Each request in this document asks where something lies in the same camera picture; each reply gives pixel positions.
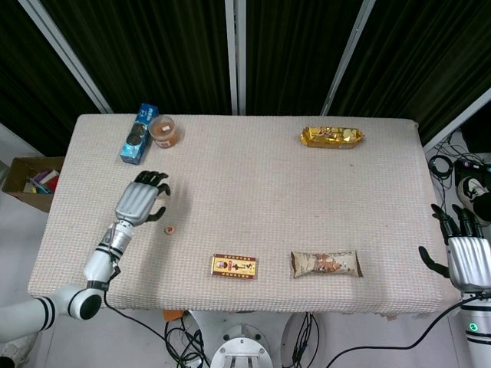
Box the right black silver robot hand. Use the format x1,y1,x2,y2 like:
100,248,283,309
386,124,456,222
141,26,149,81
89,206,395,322
417,202,491,297

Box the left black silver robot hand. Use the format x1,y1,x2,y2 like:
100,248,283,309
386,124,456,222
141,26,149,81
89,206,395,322
114,170,173,227

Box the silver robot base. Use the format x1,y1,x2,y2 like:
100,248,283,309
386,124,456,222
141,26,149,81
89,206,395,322
209,324,278,368

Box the blue cookie box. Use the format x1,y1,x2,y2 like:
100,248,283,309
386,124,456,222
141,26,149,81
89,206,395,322
119,102,160,166

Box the black white sneaker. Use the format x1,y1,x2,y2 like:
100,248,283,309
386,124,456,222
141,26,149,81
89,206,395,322
455,175,491,225

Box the clear plastic snack jar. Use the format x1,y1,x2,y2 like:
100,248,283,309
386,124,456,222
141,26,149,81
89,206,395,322
147,116,182,150

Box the colourful packs in box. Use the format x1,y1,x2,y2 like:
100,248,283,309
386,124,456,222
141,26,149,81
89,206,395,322
22,169,61,195

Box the yellow red spice box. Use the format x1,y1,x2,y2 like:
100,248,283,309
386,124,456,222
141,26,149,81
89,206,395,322
209,253,259,281

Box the brown cardboard box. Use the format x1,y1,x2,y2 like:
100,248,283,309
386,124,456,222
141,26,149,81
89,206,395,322
1,156,66,214

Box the beige waffle tablecloth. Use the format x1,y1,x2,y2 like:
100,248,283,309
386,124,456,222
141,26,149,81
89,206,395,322
27,113,461,319

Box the beige snack bag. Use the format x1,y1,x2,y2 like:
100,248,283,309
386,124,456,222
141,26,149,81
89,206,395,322
290,249,364,278

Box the black pleated curtain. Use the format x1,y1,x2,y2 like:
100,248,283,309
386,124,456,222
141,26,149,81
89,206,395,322
0,0,491,154

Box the gold biscuit pack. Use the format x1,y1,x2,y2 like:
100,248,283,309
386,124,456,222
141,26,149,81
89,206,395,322
299,125,365,150

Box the black cable bundle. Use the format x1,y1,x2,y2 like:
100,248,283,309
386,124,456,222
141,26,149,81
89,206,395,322
426,130,491,204

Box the black floor cable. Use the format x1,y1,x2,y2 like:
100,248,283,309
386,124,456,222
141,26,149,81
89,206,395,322
290,301,475,368
102,301,210,368

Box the grey metal frame post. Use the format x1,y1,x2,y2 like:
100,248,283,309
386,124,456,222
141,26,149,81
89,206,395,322
18,0,114,114
319,0,379,116
417,87,491,151
224,0,249,115

